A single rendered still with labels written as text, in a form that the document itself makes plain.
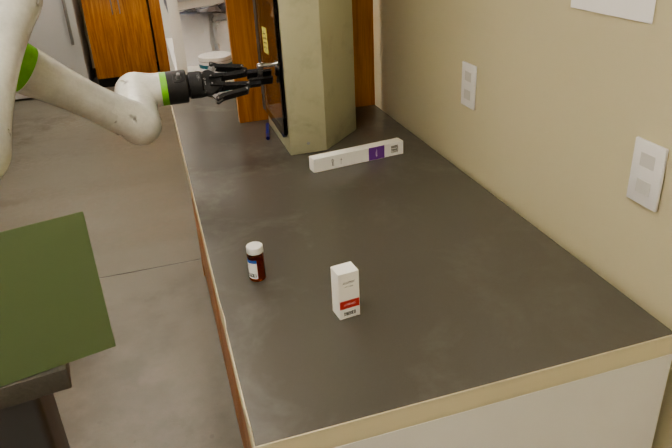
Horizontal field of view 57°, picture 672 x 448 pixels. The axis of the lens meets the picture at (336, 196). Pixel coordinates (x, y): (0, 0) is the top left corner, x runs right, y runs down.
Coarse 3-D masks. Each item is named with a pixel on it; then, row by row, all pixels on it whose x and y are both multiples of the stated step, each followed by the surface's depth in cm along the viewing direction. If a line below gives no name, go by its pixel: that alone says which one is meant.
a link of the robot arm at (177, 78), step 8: (168, 72) 170; (176, 72) 171; (184, 72) 171; (168, 80) 169; (176, 80) 169; (184, 80) 170; (168, 88) 169; (176, 88) 169; (184, 88) 170; (176, 96) 170; (184, 96) 171
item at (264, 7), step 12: (264, 0) 175; (264, 12) 178; (276, 12) 165; (264, 24) 181; (276, 24) 167; (276, 36) 168; (276, 48) 170; (264, 60) 191; (276, 60) 173; (276, 72) 176; (264, 84) 199; (276, 84) 179; (264, 96) 203; (276, 96) 182; (276, 108) 185; (276, 120) 188
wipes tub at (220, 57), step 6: (204, 54) 245; (210, 54) 243; (216, 54) 243; (222, 54) 243; (228, 54) 242; (198, 60) 243; (204, 60) 239; (210, 60) 238; (216, 60) 238; (222, 60) 239; (228, 60) 241; (204, 66) 240; (216, 72) 240; (228, 90) 245
